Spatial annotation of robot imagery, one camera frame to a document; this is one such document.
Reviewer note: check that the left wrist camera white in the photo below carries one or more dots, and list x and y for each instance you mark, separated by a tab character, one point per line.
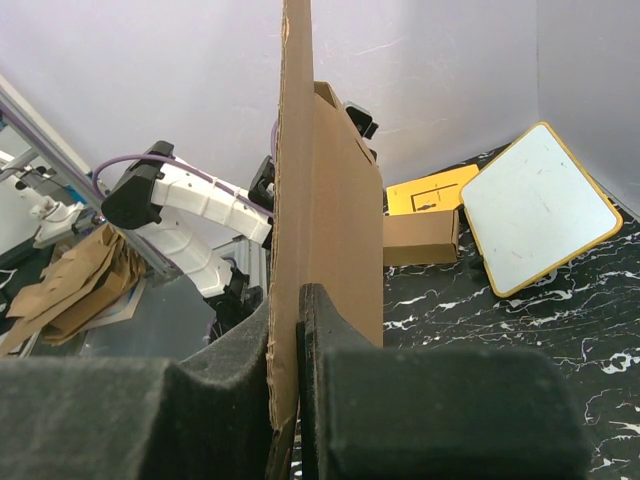
362	119

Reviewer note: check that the crumpled brown paper pile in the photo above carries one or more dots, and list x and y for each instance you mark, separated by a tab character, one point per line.
72	291

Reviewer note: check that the aluminium frame rail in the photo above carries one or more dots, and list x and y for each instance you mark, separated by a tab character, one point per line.
39	134

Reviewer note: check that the yellow booklet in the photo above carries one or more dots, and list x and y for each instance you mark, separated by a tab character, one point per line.
434	193

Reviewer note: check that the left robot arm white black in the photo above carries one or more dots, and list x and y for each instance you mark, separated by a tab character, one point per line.
154	192

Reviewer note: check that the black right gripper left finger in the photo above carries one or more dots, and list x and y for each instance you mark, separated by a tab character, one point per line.
141	418

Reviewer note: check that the small brown cardboard box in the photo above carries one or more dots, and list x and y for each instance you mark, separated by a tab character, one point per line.
421	238

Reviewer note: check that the white board yellow frame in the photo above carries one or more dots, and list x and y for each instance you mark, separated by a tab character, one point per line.
534	208

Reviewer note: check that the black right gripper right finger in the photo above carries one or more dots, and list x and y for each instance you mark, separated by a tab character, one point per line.
451	413

